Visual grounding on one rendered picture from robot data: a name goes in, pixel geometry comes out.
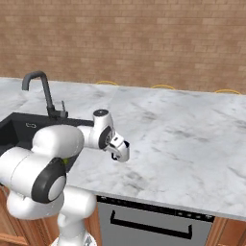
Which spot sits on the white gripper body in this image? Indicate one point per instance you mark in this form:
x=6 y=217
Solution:
x=121 y=153

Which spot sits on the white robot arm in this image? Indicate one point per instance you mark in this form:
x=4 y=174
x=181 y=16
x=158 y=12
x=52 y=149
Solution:
x=48 y=150

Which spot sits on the dark grey sink tap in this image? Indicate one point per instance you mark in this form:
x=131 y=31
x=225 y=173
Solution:
x=46 y=89

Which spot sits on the black sink basin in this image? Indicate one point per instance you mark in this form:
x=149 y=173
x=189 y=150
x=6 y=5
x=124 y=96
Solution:
x=16 y=131

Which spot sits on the small green item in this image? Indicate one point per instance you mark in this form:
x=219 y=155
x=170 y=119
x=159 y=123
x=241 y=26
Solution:
x=66 y=161

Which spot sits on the yellow stool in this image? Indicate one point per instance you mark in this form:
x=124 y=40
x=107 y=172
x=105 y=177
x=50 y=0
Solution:
x=163 y=86
x=106 y=82
x=227 y=91

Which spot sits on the wooden cupboard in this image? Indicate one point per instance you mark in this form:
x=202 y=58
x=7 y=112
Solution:
x=229 y=233
x=93 y=227

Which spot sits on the grey dishwasher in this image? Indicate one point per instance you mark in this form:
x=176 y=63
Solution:
x=153 y=230

